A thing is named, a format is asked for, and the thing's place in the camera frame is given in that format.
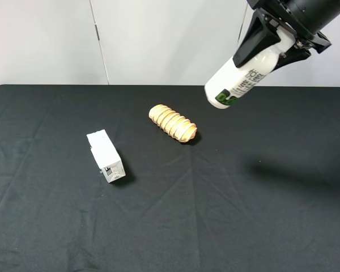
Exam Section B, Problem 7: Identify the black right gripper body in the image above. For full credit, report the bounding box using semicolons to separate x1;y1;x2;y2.
250;1;332;53

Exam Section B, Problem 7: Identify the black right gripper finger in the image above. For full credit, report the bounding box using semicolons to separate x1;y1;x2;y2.
272;47;311;71
233;11;281;68

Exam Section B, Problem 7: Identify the white milk bottle green label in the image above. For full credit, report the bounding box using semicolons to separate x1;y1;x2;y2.
205;29;295;109

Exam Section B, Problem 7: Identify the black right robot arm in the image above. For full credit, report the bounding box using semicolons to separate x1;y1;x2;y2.
233;0;340;70

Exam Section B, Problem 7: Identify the golden braided bread loaf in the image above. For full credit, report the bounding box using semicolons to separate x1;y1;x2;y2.
148;104;197;143

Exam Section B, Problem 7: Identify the black tablecloth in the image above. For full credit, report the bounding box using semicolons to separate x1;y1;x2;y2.
0;85;340;271

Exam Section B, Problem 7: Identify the white milk carton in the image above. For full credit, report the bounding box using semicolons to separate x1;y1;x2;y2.
87;130;126;183

